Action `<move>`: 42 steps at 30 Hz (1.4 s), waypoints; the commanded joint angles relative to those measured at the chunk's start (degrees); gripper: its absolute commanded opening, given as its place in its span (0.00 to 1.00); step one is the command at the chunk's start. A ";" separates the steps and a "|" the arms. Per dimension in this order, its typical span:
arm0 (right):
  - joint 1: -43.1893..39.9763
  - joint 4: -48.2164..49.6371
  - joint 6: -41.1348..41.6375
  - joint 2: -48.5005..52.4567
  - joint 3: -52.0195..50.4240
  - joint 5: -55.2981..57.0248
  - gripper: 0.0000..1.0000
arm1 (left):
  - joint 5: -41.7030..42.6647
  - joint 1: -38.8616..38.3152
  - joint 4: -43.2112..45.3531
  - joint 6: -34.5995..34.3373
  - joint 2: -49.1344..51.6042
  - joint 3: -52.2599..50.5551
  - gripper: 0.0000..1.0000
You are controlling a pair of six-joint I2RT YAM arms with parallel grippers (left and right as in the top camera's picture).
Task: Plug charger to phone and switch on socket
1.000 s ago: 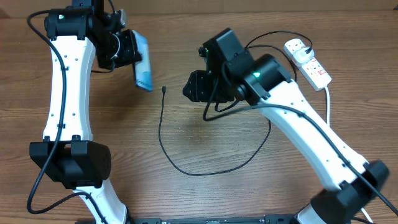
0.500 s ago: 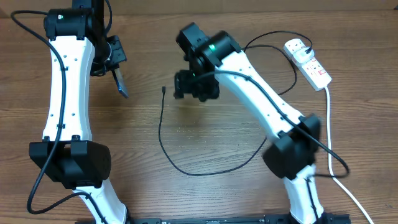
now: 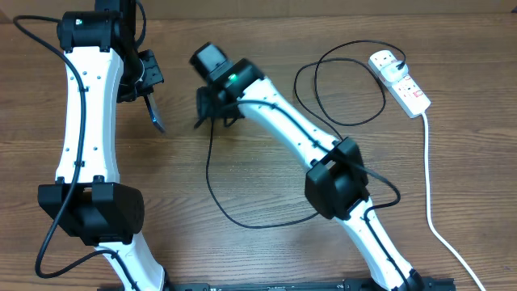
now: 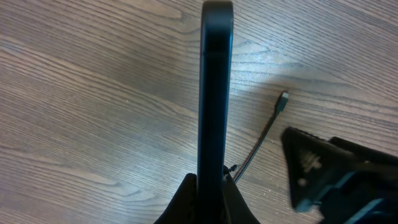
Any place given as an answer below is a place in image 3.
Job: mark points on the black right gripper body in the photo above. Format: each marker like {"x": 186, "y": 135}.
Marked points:
{"x": 212, "y": 103}

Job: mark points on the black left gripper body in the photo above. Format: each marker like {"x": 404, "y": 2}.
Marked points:
{"x": 144, "y": 73}

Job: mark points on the black smartphone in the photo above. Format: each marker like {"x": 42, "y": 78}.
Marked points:
{"x": 154, "y": 113}

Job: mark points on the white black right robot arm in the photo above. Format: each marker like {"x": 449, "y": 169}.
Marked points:
{"x": 336, "y": 179}

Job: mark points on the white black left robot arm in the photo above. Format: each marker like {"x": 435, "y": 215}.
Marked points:
{"x": 105, "y": 66}

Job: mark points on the white charger adapter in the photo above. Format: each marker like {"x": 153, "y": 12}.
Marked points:
{"x": 394, "y": 72}

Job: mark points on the white power strip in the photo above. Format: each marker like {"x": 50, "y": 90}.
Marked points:
{"x": 406, "y": 92}

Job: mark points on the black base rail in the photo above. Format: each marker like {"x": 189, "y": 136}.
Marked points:
{"x": 429, "y": 284}

